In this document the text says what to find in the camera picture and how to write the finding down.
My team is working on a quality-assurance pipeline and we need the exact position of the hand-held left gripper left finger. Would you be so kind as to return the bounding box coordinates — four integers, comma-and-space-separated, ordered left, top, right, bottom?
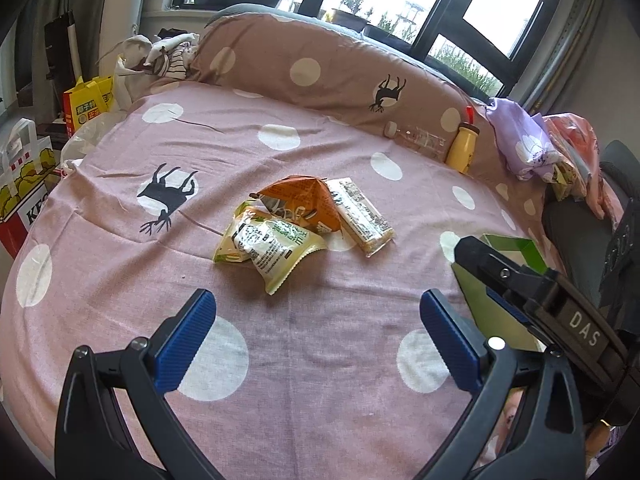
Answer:
54, 288, 223, 480

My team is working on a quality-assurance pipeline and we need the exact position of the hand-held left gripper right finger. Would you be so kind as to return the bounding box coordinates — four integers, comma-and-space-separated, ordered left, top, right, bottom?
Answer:
419, 288, 586, 480

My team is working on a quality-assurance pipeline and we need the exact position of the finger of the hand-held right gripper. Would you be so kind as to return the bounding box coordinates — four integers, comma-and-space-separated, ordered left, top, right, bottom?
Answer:
452, 235, 560, 333

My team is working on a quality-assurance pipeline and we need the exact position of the green cardboard box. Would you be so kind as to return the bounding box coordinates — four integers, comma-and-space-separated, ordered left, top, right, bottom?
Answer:
451, 232, 549, 353

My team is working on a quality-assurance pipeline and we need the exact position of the small yellow-green snack packet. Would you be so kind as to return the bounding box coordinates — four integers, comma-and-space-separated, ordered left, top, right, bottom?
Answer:
213, 200, 261, 264

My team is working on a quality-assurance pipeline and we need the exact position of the pink polka-dot bed sheet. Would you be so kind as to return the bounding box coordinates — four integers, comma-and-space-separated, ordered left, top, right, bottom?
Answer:
0, 82, 551, 480

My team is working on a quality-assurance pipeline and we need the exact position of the yellow bottle with red cap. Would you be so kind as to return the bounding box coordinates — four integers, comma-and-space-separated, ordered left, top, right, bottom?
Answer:
444, 106, 481, 176

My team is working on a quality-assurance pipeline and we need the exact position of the green and white snack packet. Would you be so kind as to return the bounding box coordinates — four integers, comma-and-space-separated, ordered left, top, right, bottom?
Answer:
232, 210, 328, 296

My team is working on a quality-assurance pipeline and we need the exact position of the purple plastic bag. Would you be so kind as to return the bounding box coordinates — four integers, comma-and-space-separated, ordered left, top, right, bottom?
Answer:
486, 97, 557, 182

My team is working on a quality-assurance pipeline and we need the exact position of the clear long cracker packet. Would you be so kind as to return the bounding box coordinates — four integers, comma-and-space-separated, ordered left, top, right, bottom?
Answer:
326, 177, 396, 258

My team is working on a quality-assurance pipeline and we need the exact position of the pink floral cloth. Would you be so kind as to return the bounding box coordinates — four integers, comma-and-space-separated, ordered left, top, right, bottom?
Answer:
542, 114, 603, 218

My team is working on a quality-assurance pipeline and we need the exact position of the clear plastic bottle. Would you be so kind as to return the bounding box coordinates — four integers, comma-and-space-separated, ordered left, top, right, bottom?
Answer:
383, 121, 448, 162

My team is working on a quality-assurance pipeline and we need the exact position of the orange snack packet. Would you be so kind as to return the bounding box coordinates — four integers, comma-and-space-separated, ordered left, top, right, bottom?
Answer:
256, 175, 343, 235

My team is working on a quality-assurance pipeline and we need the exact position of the white printed paper bag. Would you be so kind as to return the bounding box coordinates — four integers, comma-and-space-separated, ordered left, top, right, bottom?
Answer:
0, 117, 56, 261

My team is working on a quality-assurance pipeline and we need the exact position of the white plastic bag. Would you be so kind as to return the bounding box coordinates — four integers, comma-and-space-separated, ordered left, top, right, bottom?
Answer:
60, 110, 133, 171

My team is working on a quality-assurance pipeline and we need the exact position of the brown polka-dot pillow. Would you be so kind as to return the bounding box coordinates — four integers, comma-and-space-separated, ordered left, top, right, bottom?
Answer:
192, 12, 506, 181

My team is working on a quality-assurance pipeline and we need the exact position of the yellow cardboard box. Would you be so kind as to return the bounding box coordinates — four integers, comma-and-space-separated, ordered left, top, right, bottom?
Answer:
62, 75, 117, 138

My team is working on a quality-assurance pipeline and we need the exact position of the white striped cloth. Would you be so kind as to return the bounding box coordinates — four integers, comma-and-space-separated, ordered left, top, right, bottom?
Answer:
97, 32, 201, 82

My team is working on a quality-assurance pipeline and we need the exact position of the dark small planter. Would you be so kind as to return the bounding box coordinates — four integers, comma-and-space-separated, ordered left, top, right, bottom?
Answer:
330, 7, 373, 31

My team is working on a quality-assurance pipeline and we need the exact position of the white board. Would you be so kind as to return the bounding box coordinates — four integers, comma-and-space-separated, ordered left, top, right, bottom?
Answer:
101, 0, 144, 68

